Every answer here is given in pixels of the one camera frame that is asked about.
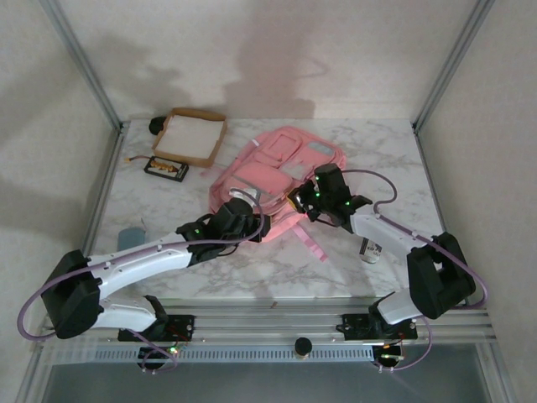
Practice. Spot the pink school backpack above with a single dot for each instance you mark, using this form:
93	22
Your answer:
260	176

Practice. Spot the small printed can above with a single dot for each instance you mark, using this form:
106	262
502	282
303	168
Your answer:
371	252

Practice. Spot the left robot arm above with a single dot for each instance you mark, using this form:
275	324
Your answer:
142	260

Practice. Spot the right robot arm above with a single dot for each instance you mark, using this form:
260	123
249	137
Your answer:
440	273

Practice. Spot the black tray with orange items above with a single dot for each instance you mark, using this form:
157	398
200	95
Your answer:
165	168

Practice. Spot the cardboard tray with white paper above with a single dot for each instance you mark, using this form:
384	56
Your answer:
189	134

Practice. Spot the blue-grey glasses case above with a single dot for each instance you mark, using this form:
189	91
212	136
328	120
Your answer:
130	238

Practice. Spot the black round object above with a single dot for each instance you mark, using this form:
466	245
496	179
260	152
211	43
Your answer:
156	125

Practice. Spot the black round knob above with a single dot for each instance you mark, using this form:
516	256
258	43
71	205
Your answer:
303	346

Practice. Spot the small controller board with LED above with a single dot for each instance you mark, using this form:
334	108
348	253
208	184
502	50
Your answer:
168	352
390	357

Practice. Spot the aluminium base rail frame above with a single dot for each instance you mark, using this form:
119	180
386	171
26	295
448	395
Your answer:
268	317

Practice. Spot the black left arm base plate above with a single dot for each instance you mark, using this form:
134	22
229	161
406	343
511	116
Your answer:
184	327

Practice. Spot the aluminium side rail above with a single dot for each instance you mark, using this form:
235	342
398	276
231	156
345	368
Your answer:
105	197

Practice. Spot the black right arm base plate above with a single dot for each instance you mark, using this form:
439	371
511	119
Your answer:
352	327

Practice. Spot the aluminium frame post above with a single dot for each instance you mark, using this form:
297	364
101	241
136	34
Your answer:
84	67
453	63

